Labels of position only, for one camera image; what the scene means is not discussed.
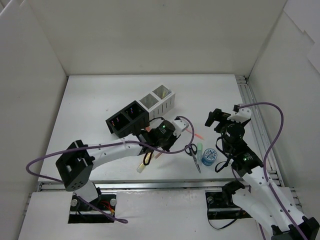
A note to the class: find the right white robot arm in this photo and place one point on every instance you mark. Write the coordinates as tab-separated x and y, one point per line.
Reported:
265	202

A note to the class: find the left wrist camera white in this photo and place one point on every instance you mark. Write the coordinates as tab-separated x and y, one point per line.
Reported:
180	126

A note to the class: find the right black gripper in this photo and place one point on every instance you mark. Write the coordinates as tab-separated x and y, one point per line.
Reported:
219	116

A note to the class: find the white two-slot organizer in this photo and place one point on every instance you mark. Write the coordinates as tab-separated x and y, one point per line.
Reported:
153	103

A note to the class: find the black handled scissors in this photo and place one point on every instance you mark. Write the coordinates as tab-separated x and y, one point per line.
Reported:
192	151

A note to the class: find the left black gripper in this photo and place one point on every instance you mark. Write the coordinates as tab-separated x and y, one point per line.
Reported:
145	137

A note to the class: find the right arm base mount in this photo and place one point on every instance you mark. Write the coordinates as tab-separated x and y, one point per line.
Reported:
220	205

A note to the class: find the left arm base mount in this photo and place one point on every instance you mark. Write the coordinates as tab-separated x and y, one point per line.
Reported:
81	213

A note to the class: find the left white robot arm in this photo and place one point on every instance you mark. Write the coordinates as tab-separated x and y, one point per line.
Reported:
76	165

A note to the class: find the orange thin pen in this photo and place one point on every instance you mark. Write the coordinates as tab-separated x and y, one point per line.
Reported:
195	134

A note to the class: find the black two-slot organizer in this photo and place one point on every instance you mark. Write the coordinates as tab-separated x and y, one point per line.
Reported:
129	120

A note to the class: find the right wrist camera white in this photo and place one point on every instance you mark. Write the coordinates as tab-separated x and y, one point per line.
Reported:
241	114

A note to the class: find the green highlighter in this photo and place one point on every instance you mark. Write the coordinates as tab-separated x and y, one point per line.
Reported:
199	153

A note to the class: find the yellow cap highlighter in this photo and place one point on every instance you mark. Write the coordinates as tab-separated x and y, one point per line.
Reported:
145	162

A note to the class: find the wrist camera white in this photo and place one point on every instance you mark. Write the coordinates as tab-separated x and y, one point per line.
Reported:
241	114
180	126

